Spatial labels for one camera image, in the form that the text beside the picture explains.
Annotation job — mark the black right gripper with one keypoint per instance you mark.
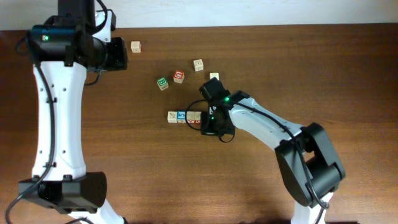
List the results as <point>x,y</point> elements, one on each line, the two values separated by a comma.
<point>207,130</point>

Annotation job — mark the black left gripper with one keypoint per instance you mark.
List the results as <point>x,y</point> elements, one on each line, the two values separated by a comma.
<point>121,63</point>

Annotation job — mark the red I wooden block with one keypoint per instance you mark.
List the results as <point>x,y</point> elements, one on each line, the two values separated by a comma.
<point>197,119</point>

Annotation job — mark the ice cream wooden block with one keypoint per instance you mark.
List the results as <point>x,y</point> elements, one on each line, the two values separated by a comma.
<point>190,115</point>

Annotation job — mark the plain wooden block row end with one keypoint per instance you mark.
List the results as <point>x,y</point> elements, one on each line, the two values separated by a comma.
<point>172,116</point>

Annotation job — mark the green N wooden block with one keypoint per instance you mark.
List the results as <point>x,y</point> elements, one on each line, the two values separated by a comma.
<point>214,75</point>

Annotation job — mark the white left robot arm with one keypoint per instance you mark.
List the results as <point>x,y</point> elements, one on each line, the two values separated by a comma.
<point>68,46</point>

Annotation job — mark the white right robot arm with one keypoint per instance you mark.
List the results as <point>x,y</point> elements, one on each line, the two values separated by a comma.
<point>309,165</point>

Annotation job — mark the plain wooden block far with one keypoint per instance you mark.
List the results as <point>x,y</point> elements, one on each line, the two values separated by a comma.
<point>136,47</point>

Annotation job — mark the red U wooden block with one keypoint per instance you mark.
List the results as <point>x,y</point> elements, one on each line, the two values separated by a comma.
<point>179,76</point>

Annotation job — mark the green R wooden block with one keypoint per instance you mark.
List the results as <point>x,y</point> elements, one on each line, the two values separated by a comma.
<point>198,65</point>

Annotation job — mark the green B wooden block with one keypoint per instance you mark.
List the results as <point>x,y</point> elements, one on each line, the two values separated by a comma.
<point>162,83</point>

